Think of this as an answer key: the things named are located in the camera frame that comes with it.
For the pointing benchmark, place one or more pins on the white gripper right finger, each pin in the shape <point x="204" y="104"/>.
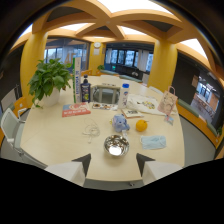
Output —
<point x="156" y="169"/>

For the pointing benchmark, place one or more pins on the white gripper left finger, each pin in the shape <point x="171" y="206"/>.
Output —
<point x="71" y="170"/>

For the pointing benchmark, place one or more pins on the metal bowl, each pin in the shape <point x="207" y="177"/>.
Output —
<point x="116" y="145"/>

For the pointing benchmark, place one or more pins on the light blue face mask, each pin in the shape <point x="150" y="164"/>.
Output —
<point x="153" y="142"/>

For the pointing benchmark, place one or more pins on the orange fruit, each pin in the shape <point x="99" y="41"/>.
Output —
<point x="141" y="125"/>

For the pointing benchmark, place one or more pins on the small blue card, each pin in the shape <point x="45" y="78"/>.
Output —
<point x="169" y="119"/>

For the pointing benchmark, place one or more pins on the blue plush toy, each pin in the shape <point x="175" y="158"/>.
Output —
<point x="120" y="123"/>

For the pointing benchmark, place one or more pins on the small illustrated book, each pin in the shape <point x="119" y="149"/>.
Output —
<point x="132" y="113"/>

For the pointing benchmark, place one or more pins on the red and blue booklet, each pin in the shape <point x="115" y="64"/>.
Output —
<point x="76" y="109"/>

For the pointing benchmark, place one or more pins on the white printed tote bag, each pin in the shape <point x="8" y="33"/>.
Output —
<point x="145" y="104"/>

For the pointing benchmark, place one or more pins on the pink paper gift bag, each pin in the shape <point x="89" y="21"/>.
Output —
<point x="167" y="102"/>

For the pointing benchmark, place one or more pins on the small colourful packet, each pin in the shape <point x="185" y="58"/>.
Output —
<point x="102" y="106"/>

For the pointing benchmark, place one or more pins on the white office chair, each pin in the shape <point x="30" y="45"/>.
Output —
<point x="13" y="128"/>

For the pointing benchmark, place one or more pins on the white bottle blue cap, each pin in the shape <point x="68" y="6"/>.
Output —
<point x="124" y="95"/>

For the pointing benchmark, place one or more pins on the dark blue bottle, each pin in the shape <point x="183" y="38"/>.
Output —
<point x="85" y="90"/>

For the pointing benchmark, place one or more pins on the tall green white box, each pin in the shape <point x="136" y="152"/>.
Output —
<point x="77" y="80"/>

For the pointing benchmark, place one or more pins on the green potted plant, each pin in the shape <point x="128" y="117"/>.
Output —
<point x="48" y="81"/>

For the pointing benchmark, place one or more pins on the round wall clock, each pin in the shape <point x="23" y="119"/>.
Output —
<point x="97" y="45"/>

